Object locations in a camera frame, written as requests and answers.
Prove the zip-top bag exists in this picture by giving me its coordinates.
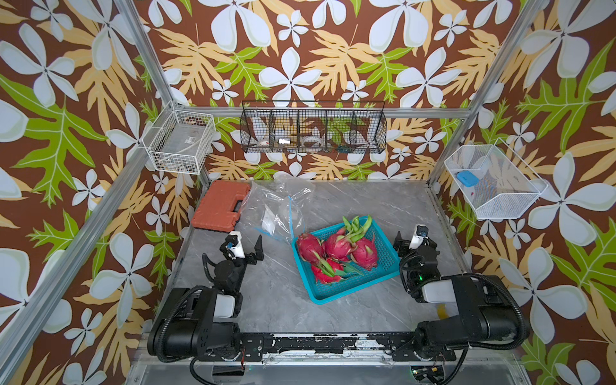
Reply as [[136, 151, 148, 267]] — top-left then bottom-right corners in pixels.
[[240, 177, 315, 244], [255, 194, 306, 244]]

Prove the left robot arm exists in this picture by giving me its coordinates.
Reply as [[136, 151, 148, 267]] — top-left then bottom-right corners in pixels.
[[147, 232, 265, 363]]

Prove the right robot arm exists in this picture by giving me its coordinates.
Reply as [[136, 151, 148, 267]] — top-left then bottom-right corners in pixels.
[[393, 226, 530, 359]]

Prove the teal plastic basket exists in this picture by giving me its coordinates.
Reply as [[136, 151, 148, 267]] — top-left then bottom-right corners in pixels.
[[293, 216, 399, 305]]

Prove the red plastic tool case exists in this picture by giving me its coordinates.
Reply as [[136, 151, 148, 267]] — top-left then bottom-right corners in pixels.
[[191, 181, 250, 233]]

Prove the blue object in basket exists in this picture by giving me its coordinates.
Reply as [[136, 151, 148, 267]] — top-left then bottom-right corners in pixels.
[[456, 170, 481, 188]]

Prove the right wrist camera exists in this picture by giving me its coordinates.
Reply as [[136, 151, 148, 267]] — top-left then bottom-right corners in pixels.
[[409, 225, 429, 250]]

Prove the white wire basket right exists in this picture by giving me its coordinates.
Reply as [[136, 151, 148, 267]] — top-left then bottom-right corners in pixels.
[[444, 139, 548, 221]]

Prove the white wire basket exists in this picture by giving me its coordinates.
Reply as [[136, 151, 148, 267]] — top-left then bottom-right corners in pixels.
[[144, 107, 217, 175], [444, 139, 548, 221]]

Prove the black mounting base rail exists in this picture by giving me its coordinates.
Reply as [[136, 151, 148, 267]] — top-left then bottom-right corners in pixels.
[[240, 332, 457, 362]]

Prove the white wire basket left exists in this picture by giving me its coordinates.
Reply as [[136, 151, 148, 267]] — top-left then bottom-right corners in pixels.
[[144, 107, 217, 175]]

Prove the black wire basket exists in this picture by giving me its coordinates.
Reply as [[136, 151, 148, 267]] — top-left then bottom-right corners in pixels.
[[238, 100, 388, 154]]

